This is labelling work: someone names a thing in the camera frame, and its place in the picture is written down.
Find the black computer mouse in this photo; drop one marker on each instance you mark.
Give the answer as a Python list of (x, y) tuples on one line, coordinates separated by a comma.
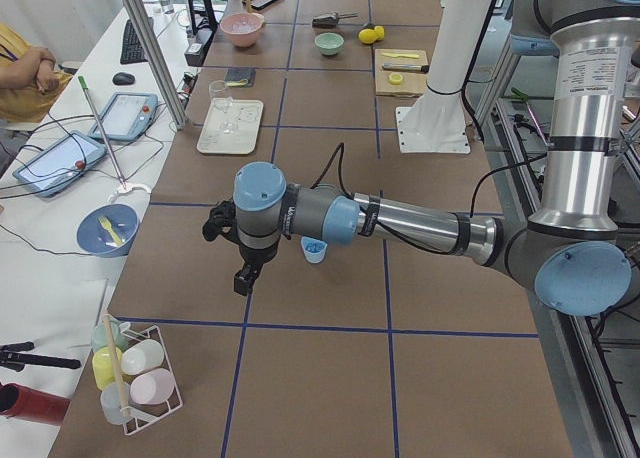
[(123, 79)]

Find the blue bowl with fork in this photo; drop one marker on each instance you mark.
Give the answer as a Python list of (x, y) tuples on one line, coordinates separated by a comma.
[(108, 231)]

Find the white bear tray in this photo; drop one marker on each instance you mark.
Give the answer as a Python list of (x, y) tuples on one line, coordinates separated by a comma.
[(246, 114)]

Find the black keyboard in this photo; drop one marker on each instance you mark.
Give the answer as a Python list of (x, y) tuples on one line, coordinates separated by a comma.
[(132, 51)]

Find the light blue plastic cup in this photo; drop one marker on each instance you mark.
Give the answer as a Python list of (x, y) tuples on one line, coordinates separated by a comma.
[(314, 250)]

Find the yellow lemon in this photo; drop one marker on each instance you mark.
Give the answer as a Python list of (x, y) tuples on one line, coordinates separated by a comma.
[(367, 36), (379, 32)]

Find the aluminium frame post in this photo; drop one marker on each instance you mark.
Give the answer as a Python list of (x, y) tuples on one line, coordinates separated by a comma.
[(137, 14)]

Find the yellow plastic knife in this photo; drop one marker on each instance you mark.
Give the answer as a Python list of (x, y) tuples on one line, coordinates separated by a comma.
[(401, 55)]

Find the half lemon slice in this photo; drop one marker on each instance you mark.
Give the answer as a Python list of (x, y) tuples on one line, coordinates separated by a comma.
[(395, 78)]

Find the white wire cup rack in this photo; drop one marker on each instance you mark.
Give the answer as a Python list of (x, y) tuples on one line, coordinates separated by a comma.
[(133, 372)]

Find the red cylinder bottle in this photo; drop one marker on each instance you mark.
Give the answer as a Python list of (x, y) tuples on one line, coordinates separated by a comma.
[(32, 405)]

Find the seated person in yellow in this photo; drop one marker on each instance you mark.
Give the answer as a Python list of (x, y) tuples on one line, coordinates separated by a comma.
[(30, 80)]

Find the teach pendant tablet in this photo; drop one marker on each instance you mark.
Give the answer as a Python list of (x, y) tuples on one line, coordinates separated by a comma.
[(59, 165), (128, 115)]

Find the green ceramic bowl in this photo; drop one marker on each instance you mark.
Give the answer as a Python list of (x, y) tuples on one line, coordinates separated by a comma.
[(329, 43)]

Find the near teach pendant tablet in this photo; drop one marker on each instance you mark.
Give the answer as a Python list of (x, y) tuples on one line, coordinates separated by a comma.
[(59, 165)]

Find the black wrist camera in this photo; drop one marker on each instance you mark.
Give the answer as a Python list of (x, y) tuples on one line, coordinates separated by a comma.
[(221, 222)]

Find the steel knife handle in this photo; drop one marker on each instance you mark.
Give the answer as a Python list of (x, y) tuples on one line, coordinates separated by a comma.
[(409, 68)]

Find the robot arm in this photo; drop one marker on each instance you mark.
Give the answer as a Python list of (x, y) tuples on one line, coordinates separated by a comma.
[(566, 252)]

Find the metal ice scoop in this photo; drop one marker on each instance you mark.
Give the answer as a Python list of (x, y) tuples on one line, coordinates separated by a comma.
[(331, 19)]

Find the grey folded cloth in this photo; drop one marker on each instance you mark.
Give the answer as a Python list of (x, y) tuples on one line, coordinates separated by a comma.
[(240, 77)]

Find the wooden cutting board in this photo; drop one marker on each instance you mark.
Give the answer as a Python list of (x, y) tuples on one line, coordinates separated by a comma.
[(414, 84)]

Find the pink bowl of ice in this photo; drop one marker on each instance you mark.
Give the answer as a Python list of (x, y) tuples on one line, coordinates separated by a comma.
[(242, 29)]

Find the far teach pendant tablet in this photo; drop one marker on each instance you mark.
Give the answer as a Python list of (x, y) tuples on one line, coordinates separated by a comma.
[(128, 115)]

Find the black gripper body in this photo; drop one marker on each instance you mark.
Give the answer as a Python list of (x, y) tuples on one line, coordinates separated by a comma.
[(255, 256)]

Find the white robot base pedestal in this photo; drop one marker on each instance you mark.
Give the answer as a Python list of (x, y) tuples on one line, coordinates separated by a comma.
[(436, 121)]

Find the clear wine glass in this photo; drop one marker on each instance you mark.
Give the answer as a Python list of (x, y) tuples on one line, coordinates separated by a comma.
[(221, 98)]

